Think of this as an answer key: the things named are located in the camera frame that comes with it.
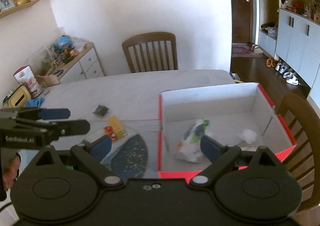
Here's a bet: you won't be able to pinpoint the white drawer sideboard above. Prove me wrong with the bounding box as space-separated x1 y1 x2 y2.
35 42 106 87

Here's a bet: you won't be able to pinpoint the red and white cardboard box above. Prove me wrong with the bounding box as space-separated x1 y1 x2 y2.
157 83 296 182

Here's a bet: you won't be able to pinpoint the red white snack canister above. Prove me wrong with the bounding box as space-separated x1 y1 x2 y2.
14 65 43 99

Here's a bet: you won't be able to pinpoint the yellow tissue box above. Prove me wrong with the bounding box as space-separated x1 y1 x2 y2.
8 85 31 108

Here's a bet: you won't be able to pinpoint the wooden chair behind table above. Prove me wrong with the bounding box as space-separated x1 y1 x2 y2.
122 32 178 73

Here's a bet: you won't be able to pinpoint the yellow small box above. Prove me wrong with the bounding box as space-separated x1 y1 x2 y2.
107 116 127 140

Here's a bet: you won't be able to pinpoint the wooden chair at right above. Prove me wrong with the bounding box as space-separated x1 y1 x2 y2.
277 93 319 212

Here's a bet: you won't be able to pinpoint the red small toy pack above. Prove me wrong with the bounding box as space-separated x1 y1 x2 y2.
104 126 117 142

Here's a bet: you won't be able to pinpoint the blue cloth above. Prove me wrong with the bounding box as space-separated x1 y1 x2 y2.
25 97 44 108

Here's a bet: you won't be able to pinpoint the white green plastic packet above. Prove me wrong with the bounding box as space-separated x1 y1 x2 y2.
174 119 210 164

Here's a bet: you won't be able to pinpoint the blue globe toy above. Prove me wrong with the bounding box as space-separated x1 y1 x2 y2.
54 35 72 52

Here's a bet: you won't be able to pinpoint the light blue wall cabinet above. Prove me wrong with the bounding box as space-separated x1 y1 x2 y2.
258 0 320 89

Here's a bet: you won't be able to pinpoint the person's left hand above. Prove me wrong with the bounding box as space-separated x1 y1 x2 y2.
3 153 21 191

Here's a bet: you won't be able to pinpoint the red patterned door rug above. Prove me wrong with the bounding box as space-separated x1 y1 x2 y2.
232 43 264 58

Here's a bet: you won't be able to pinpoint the brown wooden door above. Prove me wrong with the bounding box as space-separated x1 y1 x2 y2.
231 0 252 43

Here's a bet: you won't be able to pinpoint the orange slippers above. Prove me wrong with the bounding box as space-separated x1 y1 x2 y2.
266 58 277 68

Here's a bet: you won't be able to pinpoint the black pellet plastic bag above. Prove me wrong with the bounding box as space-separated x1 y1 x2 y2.
93 104 109 117

